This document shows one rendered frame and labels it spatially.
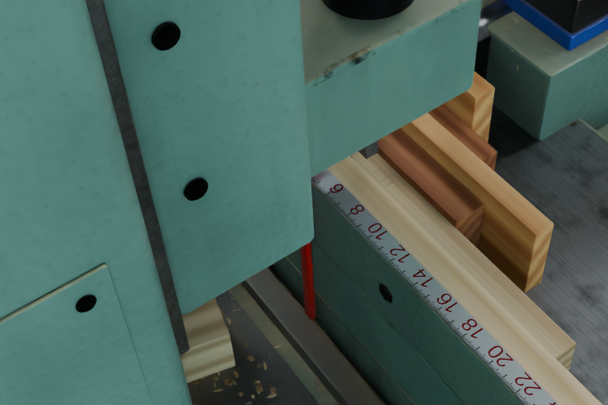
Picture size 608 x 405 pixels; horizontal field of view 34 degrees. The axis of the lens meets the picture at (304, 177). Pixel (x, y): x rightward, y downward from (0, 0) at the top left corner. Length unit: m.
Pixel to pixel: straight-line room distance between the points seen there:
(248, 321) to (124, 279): 0.35
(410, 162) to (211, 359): 0.19
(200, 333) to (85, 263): 0.32
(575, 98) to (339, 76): 0.24
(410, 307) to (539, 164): 0.17
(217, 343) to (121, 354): 0.27
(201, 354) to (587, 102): 0.31
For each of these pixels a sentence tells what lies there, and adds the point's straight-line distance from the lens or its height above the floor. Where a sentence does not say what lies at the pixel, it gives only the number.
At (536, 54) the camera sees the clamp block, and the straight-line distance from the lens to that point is 0.67.
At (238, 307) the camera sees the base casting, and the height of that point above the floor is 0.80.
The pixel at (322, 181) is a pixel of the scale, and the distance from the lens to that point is 0.59.
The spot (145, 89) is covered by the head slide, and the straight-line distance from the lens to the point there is 0.38.
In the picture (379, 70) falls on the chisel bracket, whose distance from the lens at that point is 0.51.
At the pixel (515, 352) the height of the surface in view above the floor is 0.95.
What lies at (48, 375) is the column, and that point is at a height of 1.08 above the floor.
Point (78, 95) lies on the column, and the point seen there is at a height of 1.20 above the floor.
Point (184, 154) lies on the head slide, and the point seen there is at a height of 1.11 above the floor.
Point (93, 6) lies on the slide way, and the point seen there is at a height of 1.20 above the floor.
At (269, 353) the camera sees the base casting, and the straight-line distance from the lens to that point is 0.71.
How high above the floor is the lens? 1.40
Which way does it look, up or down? 49 degrees down
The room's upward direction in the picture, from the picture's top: 4 degrees counter-clockwise
